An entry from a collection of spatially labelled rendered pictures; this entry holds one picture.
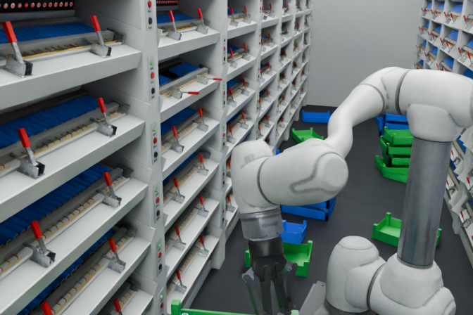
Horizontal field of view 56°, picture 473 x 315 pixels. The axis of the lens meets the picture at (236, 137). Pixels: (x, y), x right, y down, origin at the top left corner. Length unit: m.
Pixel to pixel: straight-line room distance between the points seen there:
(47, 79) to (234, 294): 1.44
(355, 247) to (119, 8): 1.00
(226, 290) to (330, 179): 1.37
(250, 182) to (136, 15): 0.54
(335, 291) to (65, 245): 0.88
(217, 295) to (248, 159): 1.21
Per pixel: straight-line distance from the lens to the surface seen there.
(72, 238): 1.07
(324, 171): 0.81
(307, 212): 2.74
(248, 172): 0.94
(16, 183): 0.89
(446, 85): 1.26
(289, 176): 0.83
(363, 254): 1.50
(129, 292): 1.50
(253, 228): 0.97
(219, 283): 2.16
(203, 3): 1.89
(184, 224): 1.84
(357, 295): 1.52
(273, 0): 3.24
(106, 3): 1.26
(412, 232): 1.38
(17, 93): 0.85
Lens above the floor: 1.26
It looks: 18 degrees down
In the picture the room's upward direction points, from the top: 1 degrees clockwise
